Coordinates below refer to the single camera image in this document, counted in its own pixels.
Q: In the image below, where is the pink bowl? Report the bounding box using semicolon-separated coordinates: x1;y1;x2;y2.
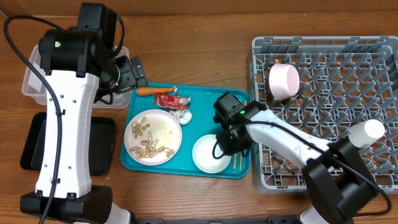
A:
268;63;300;100

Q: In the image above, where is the white bowl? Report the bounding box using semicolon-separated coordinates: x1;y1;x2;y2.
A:
192;134;231;174

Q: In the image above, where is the orange carrot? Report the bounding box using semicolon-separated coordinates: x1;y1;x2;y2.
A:
136;86;178;96

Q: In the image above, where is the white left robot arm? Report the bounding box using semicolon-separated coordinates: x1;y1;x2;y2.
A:
20;25;135;223

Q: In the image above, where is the grey dishwasher rack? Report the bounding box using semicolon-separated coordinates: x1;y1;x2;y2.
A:
246;36;397;194

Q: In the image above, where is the pink plate with peanuts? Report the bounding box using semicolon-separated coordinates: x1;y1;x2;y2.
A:
124;109;183;166

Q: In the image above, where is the white plastic cup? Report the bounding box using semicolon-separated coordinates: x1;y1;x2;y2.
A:
348;119;385;148

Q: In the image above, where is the clear plastic bin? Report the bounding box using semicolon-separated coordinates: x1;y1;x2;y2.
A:
22;45;131;110

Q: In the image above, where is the black tray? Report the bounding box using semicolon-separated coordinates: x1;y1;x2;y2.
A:
20;112;116;176

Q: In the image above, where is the wooden chopstick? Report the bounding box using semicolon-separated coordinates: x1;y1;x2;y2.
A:
233;153;238;169
239;154;243;170

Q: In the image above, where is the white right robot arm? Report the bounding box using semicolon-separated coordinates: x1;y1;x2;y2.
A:
213;98;385;223

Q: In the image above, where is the red snack wrapper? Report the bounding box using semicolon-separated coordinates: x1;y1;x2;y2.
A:
154;93;191;110

